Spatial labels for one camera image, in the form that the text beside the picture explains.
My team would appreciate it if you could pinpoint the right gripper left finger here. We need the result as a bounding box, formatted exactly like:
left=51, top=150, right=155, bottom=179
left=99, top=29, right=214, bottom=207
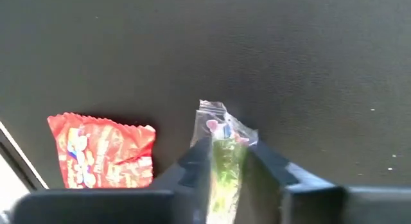
left=12, top=137, right=213, bottom=224

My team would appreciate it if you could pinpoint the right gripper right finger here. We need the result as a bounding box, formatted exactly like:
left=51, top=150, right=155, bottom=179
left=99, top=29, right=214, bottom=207
left=236, top=140, right=411, bottom=224

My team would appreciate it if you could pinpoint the clear wrapper green gummy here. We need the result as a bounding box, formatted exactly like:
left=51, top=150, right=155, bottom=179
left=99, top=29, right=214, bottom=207
left=189, top=99, right=259, bottom=224

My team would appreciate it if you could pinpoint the red Skittles pack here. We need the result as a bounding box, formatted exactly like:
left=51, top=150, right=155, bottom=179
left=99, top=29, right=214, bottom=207
left=47, top=112, right=157, bottom=189

